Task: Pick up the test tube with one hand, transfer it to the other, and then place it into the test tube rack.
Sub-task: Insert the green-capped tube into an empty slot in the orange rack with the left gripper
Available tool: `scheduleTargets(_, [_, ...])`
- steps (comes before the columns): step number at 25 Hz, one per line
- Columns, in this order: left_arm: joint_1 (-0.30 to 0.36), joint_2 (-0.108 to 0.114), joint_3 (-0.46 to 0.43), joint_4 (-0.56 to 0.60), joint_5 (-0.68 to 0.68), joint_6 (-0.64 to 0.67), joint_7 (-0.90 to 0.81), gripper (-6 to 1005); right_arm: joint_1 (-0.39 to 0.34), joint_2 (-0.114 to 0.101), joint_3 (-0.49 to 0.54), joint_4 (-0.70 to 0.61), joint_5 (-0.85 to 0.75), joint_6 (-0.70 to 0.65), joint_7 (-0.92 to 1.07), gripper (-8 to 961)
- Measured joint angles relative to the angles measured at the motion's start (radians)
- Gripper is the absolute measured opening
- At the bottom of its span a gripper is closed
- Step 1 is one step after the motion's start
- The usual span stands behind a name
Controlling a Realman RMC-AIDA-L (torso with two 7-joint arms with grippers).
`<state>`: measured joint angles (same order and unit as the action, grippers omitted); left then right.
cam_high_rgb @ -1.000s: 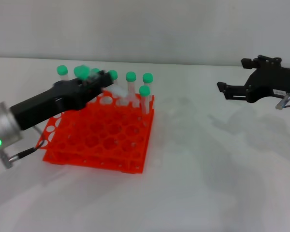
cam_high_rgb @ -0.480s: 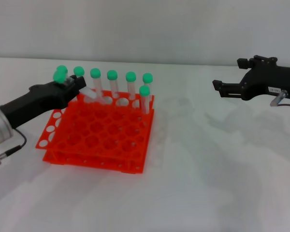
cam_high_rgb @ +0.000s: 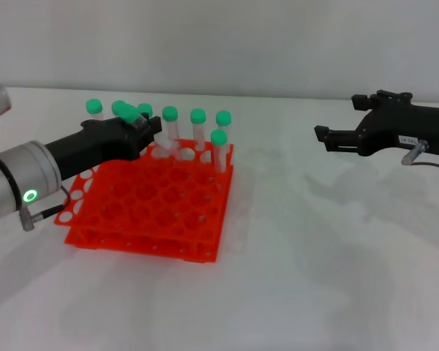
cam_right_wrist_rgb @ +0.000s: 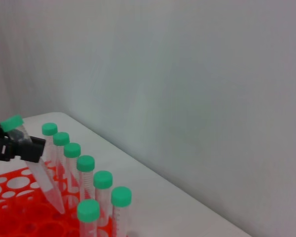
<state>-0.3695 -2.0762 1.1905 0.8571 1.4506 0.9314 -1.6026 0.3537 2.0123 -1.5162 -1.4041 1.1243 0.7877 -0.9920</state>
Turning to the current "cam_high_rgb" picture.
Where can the orange plastic test tube rack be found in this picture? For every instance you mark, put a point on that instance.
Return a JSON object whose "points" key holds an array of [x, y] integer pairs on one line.
{"points": [[146, 208]]}

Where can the green-capped clear test tube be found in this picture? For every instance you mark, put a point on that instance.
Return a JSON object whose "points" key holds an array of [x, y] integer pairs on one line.
{"points": [[223, 117], [198, 115], [218, 137], [169, 113], [146, 109], [93, 105], [126, 112], [116, 104]]}

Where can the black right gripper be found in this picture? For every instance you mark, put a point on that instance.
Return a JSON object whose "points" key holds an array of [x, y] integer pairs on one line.
{"points": [[395, 124]]}

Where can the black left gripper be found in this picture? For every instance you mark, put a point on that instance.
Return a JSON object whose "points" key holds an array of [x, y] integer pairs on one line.
{"points": [[95, 142]]}

